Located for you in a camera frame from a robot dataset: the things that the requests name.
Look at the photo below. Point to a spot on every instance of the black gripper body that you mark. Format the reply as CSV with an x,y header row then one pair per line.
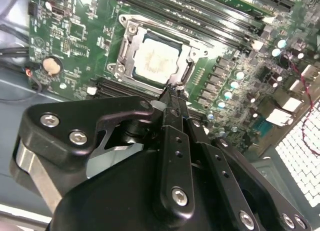
x,y
112,203

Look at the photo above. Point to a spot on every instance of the silver CPU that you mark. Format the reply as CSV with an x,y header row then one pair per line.
x,y
157,59

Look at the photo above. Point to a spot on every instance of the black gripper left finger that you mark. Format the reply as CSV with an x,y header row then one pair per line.
x,y
75,116

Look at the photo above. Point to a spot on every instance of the metal socket cover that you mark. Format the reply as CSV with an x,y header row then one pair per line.
x,y
135,49

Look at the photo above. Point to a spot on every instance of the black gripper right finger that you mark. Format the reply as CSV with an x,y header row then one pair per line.
x,y
220,166

